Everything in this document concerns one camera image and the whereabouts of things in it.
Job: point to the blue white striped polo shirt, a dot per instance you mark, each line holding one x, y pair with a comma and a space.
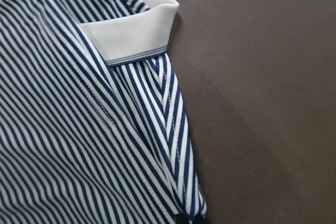
93, 126

